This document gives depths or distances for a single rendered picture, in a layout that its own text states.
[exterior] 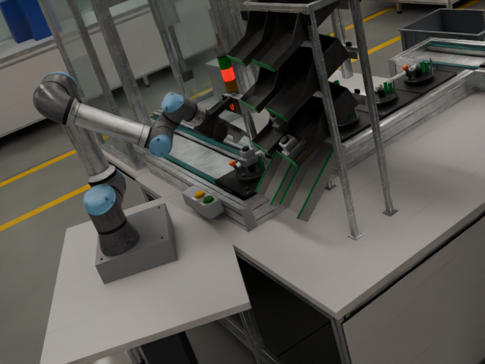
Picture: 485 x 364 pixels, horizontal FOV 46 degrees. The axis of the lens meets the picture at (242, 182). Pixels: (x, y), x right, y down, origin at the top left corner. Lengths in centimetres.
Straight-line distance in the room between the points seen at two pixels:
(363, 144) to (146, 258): 100
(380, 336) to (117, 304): 90
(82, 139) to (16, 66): 493
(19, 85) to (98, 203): 507
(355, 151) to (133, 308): 109
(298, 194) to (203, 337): 135
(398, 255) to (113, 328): 96
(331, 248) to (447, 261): 39
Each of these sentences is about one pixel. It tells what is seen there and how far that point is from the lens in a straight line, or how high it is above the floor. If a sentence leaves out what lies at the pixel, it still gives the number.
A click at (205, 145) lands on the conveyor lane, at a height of 92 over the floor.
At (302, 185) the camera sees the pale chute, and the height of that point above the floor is 105.
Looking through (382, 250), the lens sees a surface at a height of 86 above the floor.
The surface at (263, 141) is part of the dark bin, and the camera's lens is 202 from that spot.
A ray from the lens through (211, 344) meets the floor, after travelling 307.
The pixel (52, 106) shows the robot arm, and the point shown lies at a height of 154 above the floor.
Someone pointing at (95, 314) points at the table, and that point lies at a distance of 210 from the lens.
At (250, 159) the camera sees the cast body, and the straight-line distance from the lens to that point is 227.
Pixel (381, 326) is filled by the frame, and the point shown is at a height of 69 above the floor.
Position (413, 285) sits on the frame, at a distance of 196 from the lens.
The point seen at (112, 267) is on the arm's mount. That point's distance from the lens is 218.
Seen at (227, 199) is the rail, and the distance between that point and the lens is 223.
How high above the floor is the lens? 203
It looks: 28 degrees down
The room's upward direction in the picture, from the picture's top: 17 degrees counter-clockwise
